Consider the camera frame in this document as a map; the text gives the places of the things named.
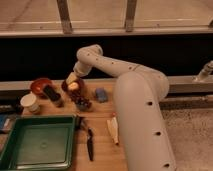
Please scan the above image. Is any white paper cup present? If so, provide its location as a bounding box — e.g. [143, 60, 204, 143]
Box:
[20, 93, 40, 114]

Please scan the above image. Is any red bowl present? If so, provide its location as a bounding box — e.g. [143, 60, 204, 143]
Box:
[30, 78, 53, 97]

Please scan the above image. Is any black knife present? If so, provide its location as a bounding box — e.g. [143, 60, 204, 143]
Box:
[82, 121, 94, 161]

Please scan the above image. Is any green plastic tray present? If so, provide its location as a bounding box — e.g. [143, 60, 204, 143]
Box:
[0, 116, 76, 171]

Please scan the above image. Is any dark grape bunch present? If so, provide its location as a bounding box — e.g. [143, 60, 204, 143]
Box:
[70, 92, 92, 111]

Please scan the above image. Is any purple bowl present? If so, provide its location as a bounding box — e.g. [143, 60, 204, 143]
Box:
[61, 77, 84, 93]

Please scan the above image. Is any yellow apple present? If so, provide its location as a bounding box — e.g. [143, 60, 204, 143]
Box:
[68, 82, 79, 91]

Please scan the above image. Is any dark pepper grinder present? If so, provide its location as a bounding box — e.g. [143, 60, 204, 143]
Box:
[43, 85, 63, 107]

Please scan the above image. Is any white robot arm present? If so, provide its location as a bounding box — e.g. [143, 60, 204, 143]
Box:
[73, 45, 177, 171]

